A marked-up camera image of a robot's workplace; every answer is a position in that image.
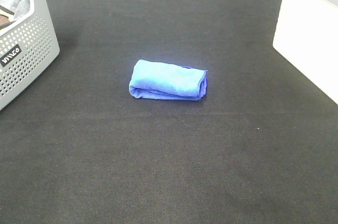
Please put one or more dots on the blue microfibre towel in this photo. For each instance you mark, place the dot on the blue microfibre towel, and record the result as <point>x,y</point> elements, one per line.
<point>163,81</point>

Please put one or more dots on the black tablecloth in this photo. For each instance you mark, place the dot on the black tablecloth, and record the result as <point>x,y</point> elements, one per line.
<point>259,147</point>

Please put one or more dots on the grey perforated laundry basket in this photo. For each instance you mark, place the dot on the grey perforated laundry basket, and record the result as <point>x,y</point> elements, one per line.
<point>28,46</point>

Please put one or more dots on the white plastic storage box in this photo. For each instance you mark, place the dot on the white plastic storage box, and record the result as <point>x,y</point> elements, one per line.
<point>306,36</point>

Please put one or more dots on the grey towel in basket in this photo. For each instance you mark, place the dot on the grey towel in basket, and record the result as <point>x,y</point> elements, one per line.
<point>12,10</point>

